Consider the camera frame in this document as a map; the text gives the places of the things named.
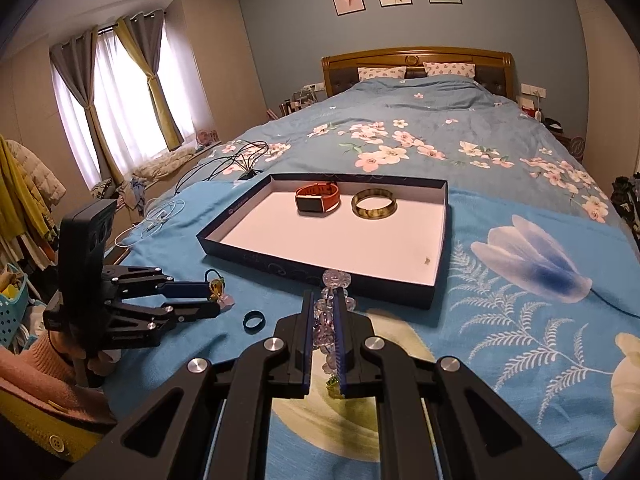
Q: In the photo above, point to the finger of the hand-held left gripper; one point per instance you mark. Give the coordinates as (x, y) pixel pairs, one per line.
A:
(185, 289)
(192, 311)

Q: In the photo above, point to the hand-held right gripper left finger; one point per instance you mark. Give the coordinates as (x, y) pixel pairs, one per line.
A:
(296, 350)

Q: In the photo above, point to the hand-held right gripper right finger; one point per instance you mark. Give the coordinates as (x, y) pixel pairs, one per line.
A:
(350, 355)

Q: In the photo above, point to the dark blue box tray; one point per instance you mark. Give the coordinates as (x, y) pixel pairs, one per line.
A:
(320, 240)

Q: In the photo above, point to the person's left forearm pink sleeve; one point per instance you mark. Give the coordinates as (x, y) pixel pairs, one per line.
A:
(40, 380)

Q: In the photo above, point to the person's left hand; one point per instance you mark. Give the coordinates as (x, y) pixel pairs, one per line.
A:
(104, 363)

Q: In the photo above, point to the green jade charm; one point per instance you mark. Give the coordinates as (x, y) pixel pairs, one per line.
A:
(332, 385)

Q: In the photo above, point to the pile of clothes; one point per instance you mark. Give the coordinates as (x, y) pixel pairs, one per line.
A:
(125, 190)

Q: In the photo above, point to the white puffer jacket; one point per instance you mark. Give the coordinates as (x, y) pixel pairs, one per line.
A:
(42, 175)

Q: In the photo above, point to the light blue plastic basket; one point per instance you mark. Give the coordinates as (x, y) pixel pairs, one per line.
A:
(12, 310)

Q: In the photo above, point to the yellow hanging garment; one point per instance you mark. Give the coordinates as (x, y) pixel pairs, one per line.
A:
(15, 180)

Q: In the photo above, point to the beige fluffy cushion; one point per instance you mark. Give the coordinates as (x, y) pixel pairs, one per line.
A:
(162, 162)

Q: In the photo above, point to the green brown bangle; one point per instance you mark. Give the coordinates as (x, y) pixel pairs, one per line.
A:
(374, 214)

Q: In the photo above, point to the small pink fan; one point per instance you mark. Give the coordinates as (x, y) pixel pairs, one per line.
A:
(206, 137)

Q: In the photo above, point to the orange smartwatch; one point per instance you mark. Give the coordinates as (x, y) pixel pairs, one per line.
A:
(320, 195)

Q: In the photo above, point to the grey olive curtain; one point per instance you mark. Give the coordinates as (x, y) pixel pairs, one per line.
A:
(70, 80)
(160, 110)

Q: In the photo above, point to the white sheer curtain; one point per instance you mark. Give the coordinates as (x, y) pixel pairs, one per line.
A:
(112, 85)

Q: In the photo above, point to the yellow garment with button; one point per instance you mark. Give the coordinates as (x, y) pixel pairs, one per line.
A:
(45, 440)

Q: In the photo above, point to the blue floral duvet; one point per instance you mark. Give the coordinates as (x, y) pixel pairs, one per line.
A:
(425, 110)

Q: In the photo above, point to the wooden bed headboard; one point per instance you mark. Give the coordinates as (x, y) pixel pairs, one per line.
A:
(345, 62)

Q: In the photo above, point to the white patterned pillow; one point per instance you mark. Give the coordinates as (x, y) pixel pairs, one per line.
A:
(382, 73)
(449, 69)

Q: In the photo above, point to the dark clothes heap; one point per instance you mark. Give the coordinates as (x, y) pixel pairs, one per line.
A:
(625, 205)

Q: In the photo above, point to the white wall socket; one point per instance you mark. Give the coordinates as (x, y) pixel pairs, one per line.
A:
(533, 90)
(314, 86)

